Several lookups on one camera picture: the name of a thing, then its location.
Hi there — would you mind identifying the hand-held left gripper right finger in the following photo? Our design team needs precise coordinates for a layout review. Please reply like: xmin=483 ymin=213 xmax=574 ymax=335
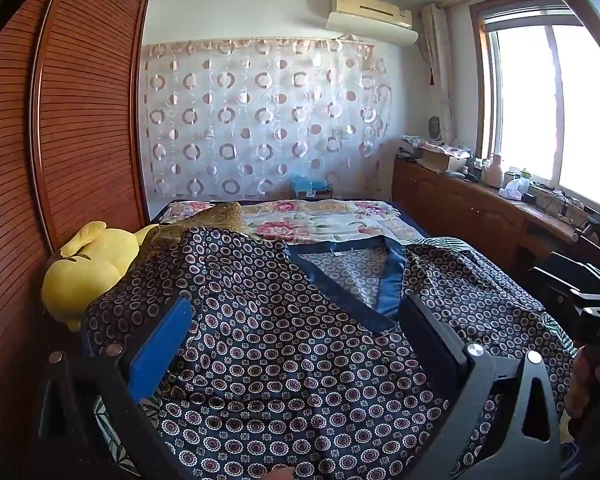
xmin=399 ymin=292 xmax=563 ymax=480

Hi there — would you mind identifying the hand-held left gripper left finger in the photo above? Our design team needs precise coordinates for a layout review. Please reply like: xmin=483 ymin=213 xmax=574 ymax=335
xmin=32 ymin=295 xmax=201 ymax=480

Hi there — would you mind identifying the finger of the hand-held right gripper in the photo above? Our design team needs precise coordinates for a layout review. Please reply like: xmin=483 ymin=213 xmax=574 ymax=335
xmin=547 ymin=250 xmax=600 ymax=288
xmin=527 ymin=266 xmax=586 ymax=306

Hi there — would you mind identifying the navy patterned garment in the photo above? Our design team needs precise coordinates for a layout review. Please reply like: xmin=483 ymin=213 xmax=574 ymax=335
xmin=80 ymin=225 xmax=576 ymax=480

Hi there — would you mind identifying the person's right hand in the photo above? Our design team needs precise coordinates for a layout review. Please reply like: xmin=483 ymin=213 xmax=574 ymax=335
xmin=564 ymin=344 xmax=600 ymax=421

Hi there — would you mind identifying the black clamp stand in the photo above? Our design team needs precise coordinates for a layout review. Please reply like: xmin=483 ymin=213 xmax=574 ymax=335
xmin=572 ymin=212 xmax=600 ymax=241

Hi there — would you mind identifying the yellow plush toy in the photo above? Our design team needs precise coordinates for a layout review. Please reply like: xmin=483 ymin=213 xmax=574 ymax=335
xmin=41 ymin=221 xmax=159 ymax=333

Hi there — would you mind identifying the clear plastic bag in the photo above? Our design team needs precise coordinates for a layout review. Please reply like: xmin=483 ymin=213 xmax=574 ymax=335
xmin=499 ymin=177 xmax=524 ymax=202

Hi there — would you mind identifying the wooden cabinet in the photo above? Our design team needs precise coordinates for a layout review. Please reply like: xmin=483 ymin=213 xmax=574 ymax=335
xmin=392 ymin=155 xmax=600 ymax=281

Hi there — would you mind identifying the white bottle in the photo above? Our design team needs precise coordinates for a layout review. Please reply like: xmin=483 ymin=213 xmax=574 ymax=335
xmin=481 ymin=154 xmax=504 ymax=188

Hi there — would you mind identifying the window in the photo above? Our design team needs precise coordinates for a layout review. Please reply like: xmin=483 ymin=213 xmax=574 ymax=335
xmin=472 ymin=0 xmax=600 ymax=217

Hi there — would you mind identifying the cardboard box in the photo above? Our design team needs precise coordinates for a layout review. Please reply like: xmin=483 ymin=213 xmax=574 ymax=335
xmin=420 ymin=147 xmax=468 ymax=175

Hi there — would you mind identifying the box with blue bag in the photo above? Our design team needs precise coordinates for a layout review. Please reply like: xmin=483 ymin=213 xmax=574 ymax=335
xmin=290 ymin=175 xmax=335 ymax=200

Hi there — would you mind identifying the wooden louvred wardrobe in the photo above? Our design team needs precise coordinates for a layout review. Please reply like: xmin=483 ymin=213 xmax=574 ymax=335
xmin=0 ymin=0 xmax=152 ymax=480

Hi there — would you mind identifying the sheer curtain with circles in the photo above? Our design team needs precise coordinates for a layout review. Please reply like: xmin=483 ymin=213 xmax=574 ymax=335
xmin=141 ymin=36 xmax=393 ymax=202

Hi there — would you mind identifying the white window curtain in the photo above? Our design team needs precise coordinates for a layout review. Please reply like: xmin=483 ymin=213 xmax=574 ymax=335
xmin=420 ymin=2 xmax=456 ymax=133

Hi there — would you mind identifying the wall air conditioner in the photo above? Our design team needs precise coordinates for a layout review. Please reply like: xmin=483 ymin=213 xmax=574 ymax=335
xmin=326 ymin=11 xmax=420 ymax=47
xmin=307 ymin=0 xmax=414 ymax=28

